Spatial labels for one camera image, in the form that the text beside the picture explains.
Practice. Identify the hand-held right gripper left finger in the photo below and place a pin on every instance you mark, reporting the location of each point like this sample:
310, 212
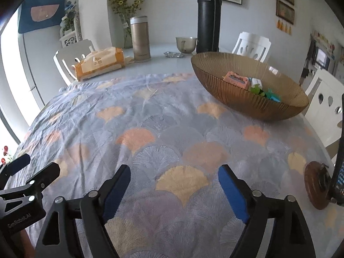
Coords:
115, 190

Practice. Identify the orange wall tassels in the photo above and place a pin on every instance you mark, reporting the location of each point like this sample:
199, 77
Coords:
284, 27

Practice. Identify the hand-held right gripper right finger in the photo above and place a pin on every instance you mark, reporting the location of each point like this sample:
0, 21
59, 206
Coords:
233, 193

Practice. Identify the round wooden stand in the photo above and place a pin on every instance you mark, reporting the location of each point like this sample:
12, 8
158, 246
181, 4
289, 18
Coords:
314, 185

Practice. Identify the glass vase with flowers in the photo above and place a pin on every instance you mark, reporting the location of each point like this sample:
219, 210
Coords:
127, 18

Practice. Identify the small glass ashtray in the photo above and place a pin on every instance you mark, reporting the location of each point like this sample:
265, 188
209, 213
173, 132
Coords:
174, 54

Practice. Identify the fan-print tablecloth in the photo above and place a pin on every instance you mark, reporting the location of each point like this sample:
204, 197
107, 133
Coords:
161, 118

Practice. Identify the orange tissue pack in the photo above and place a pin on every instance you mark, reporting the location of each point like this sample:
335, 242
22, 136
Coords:
99, 64

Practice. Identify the blue wall hanging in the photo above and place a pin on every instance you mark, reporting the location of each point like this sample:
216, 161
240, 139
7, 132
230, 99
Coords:
40, 13

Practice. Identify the red flowering plant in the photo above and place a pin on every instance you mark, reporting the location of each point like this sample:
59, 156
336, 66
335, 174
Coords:
5, 154

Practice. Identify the tall black thermos flask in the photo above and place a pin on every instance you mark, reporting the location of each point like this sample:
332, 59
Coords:
209, 21

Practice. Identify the orange box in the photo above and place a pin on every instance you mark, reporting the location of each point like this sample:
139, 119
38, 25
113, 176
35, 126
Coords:
235, 80

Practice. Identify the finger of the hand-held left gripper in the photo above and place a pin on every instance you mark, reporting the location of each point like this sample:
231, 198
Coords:
45, 176
17, 164

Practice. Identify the brown ribbed glass bowl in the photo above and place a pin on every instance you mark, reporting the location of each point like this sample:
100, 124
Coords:
236, 99

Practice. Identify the person's left forearm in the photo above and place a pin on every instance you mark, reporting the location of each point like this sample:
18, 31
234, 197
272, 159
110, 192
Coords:
27, 244

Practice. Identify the white chair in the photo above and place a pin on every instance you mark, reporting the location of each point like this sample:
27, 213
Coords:
251, 47
322, 107
67, 61

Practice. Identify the small white box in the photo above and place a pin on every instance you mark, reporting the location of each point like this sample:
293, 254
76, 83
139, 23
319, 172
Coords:
255, 82

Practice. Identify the white carved shelf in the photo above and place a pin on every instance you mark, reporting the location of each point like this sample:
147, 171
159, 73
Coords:
70, 32

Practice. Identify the gold thermos flask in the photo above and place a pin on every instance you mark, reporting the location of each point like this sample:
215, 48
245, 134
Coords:
140, 40

